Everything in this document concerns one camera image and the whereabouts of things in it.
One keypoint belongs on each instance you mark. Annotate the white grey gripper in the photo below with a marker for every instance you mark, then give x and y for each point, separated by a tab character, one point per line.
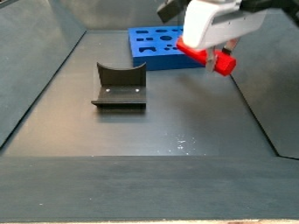
217	21

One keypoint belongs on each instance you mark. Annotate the red hexagonal prism peg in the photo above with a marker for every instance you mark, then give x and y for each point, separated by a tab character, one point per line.
225	64

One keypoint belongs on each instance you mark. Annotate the blue foam shape-sorting block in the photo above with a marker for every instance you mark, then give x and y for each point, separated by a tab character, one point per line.
154	48

